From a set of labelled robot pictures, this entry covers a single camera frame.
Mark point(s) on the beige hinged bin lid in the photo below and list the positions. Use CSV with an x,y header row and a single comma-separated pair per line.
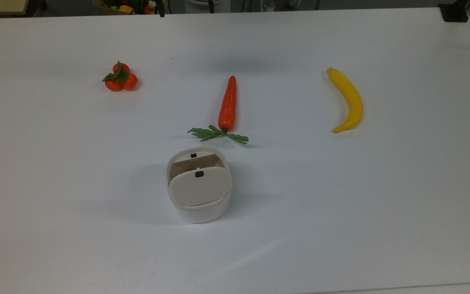
x,y
206,188

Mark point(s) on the orange carrot with green leaves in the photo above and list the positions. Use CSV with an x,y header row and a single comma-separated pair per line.
x,y
227,106

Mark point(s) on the orange mandarin cluster with leaves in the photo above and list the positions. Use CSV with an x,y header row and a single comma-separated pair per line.
x,y
130,81

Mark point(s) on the white garbage bin body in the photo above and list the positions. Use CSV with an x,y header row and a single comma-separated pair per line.
x,y
202,214

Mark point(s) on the yellow banana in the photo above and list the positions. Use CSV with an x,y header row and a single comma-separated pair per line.
x,y
353,100

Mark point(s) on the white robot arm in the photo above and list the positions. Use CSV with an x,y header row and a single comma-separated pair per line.
x,y
198,9

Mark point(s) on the basket of toy fruit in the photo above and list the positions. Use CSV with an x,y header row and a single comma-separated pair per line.
x,y
108,10

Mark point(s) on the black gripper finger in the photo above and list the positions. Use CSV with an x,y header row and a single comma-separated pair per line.
x,y
160,8
211,6

